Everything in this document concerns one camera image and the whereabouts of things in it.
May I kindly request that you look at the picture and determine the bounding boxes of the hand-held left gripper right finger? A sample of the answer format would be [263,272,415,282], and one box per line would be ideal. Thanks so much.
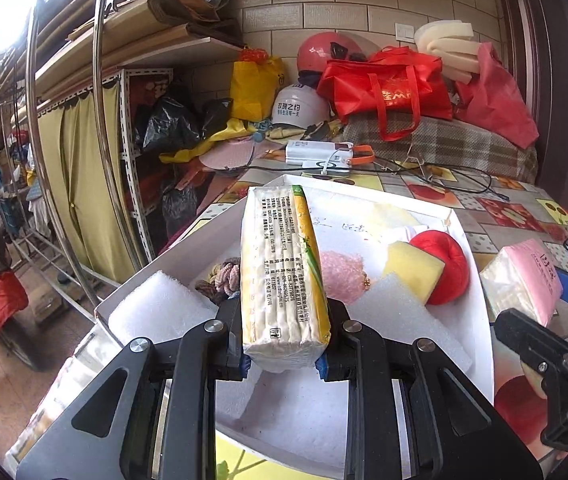
[315,299,544,480]

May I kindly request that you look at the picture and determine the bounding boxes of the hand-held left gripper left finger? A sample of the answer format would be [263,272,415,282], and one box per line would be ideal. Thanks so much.
[16,300,252,480]

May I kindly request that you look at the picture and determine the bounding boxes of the pink tissue pack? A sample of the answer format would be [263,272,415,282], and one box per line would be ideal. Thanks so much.
[478,239,563,328]

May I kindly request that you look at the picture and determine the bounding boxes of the white shallow cardboard box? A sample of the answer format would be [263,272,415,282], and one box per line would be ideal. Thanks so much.
[95,174,495,478]

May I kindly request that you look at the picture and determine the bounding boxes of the white foam block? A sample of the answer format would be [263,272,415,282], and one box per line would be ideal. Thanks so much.
[106,270,219,348]
[349,272,475,373]

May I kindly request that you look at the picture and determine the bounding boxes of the yellow green tissue pack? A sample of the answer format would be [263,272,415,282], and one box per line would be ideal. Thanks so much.
[240,185,332,373]

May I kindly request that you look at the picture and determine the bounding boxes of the pink plush toy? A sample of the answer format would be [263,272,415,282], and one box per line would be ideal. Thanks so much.
[320,250,371,305]

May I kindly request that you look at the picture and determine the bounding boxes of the bright yellow sponge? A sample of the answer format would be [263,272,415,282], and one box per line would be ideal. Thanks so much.
[383,241,445,306]

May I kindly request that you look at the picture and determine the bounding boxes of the plaid blanket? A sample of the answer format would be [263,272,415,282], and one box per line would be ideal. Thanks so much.
[346,110,539,183]

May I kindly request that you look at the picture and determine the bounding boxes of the pink round mat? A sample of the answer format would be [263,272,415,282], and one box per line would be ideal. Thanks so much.
[199,137,267,171]

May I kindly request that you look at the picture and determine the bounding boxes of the brown wooden door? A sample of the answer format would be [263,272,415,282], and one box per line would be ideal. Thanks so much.
[488,0,568,221]

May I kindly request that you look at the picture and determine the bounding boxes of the white power bank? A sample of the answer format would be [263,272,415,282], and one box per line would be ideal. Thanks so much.
[285,140,355,167]

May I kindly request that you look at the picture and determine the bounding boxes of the red plastic bag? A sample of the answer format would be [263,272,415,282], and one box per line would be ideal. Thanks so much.
[451,42,540,150]

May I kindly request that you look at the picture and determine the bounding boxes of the yellow cloth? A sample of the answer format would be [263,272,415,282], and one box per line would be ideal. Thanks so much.
[159,117,259,163]

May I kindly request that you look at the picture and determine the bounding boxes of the yellow curtain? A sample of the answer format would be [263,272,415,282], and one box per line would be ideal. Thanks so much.
[36,82,140,281]

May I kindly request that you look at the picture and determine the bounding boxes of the large black plastic bag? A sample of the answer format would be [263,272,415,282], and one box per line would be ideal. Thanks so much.
[141,95,202,153]

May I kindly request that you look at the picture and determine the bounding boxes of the small black plastic bag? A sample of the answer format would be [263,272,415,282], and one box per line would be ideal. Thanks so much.
[199,97,235,136]

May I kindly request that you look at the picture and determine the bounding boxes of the white helmet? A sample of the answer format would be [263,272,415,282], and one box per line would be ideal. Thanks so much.
[270,84,332,128]

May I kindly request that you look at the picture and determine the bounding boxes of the yellow shopping bag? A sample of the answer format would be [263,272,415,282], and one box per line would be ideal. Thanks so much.
[229,47,285,123]

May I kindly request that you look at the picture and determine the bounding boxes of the red tote bag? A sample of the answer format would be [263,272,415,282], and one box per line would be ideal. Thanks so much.
[316,46,453,142]

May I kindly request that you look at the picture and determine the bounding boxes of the chrome clothes rack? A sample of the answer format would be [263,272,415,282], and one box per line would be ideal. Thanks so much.
[0,0,145,321]

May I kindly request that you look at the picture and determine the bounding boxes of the cream foam pile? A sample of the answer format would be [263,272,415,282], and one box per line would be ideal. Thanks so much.
[414,21,482,83]

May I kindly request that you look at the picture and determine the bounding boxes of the red helmet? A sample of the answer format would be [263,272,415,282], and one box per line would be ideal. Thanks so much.
[296,31,365,78]

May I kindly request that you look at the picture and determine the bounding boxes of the stack of wooden planks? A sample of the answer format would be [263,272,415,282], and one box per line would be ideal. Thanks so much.
[34,0,245,96]

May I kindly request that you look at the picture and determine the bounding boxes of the brown bags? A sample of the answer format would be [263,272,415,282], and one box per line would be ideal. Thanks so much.
[146,0,245,48]

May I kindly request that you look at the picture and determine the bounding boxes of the braided rope toy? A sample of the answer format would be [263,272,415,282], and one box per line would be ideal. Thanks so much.
[195,256,243,307]

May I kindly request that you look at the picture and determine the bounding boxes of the black cable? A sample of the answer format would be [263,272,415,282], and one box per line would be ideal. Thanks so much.
[241,152,512,201]

